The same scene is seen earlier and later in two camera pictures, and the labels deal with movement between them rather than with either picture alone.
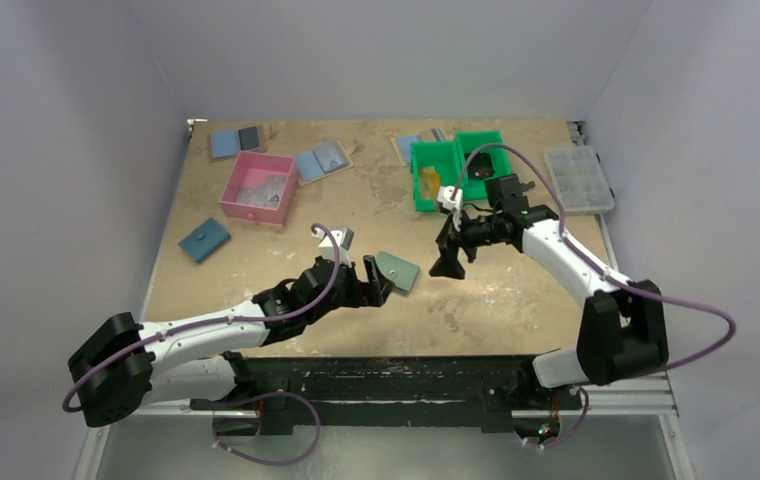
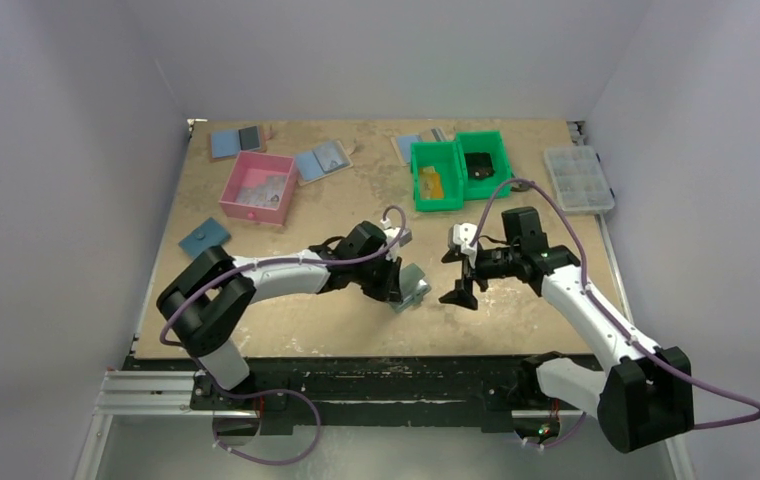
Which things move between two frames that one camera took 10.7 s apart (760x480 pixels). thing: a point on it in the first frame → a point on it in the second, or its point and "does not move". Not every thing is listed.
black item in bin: (481, 166) does not move
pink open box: (260, 188) does not move
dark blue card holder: (205, 240) does not move
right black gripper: (455, 240) → (471, 270)
